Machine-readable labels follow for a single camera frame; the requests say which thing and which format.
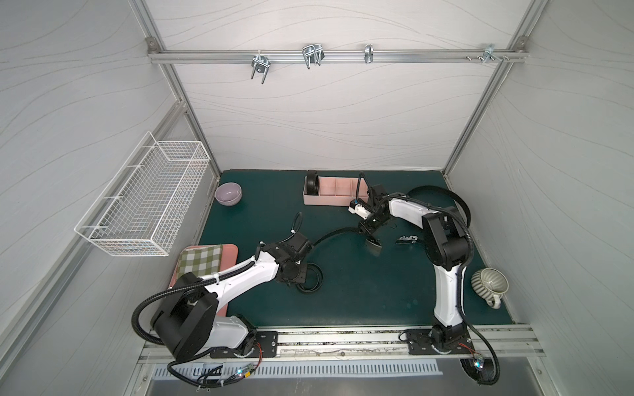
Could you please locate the pink divided storage box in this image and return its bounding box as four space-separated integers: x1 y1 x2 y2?
302 176 358 207

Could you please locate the long black belt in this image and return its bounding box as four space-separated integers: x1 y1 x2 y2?
305 170 320 196

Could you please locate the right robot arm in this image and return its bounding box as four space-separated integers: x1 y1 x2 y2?
348 173 474 353

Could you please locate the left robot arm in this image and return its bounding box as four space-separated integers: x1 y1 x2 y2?
130 231 314 362

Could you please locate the pink tray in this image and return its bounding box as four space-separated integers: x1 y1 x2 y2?
168 244 239 288

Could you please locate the green checked cloth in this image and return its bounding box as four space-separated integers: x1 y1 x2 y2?
171 245 223 285

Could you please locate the purple bowl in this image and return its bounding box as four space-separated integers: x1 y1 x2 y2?
214 182 243 206

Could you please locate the metal hook clamp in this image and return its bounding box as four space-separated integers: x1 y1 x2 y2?
465 44 510 64
364 44 374 64
250 52 272 84
301 44 325 69

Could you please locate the white ribbed cup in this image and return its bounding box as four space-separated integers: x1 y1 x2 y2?
471 268 510 310

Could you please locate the white vent strip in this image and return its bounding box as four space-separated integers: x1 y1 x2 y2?
152 359 443 380

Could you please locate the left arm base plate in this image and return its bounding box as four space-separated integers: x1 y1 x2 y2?
210 331 278 359

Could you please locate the front aluminium frame rail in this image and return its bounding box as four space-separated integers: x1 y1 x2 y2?
137 323 546 365

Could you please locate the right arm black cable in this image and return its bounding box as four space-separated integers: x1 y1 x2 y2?
459 321 501 387

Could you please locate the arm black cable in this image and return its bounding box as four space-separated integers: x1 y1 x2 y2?
167 346 264 390
459 321 501 387

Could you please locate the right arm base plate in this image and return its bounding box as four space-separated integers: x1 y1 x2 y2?
400 325 473 356

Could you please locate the white wire basket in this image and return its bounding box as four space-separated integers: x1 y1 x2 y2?
74 132 211 257

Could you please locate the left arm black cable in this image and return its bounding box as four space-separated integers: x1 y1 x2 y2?
167 346 264 390

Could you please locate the horizontal aluminium rail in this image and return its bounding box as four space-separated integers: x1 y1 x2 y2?
149 48 529 64

